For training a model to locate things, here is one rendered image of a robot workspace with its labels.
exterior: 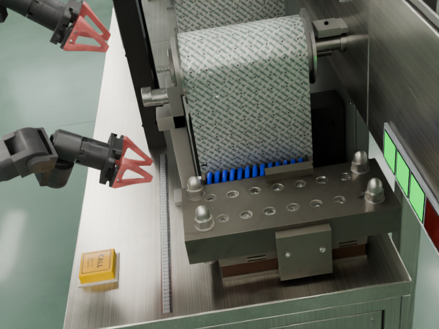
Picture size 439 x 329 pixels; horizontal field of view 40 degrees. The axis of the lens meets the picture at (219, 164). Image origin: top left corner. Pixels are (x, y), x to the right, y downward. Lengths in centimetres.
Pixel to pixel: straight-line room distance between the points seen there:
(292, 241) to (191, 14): 55
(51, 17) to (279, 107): 46
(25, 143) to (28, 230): 184
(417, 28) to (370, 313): 60
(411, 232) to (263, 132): 61
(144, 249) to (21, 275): 151
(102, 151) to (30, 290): 154
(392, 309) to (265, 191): 33
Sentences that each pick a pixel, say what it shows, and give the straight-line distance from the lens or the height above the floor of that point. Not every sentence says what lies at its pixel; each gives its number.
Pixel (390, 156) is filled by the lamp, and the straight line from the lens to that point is 100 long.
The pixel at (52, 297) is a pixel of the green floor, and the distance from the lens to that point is 260.
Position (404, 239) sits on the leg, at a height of 62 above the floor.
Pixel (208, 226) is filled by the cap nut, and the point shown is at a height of 104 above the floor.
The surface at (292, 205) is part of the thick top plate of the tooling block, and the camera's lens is 114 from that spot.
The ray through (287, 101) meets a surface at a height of 117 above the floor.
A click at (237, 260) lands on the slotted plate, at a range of 115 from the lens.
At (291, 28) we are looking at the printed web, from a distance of 115.
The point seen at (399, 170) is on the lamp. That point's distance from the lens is 97.
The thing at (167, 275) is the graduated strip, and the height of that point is 90.
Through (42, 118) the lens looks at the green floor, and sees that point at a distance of 388.
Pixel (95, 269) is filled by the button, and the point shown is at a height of 92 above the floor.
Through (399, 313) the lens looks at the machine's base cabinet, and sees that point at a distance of 125.
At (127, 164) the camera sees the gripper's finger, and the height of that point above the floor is 111.
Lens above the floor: 175
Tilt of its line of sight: 35 degrees down
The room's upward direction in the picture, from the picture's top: 9 degrees counter-clockwise
